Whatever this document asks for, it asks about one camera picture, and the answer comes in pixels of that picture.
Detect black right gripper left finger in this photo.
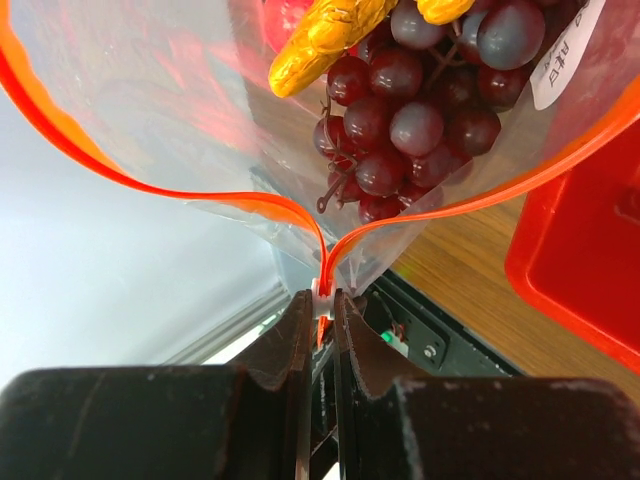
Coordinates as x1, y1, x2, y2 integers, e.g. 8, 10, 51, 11
1, 291, 313, 479

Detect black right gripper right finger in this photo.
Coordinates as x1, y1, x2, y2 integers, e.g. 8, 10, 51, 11
333, 292, 639, 479

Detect clear zip top bag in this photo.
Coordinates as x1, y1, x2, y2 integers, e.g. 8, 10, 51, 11
1, 1, 639, 292

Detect dark purple grape bunch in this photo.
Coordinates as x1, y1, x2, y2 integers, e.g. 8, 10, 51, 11
312, 1, 580, 223

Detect yellow orange segments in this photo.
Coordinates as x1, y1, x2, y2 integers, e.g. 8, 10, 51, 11
268, 0, 474, 98

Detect red apple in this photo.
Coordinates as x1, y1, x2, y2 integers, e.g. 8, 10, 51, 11
263, 0, 314, 53

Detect red plastic tray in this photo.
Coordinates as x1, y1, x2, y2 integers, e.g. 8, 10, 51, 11
505, 124, 639, 372

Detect aluminium frame rail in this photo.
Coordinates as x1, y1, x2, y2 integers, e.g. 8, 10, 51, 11
165, 284, 291, 365

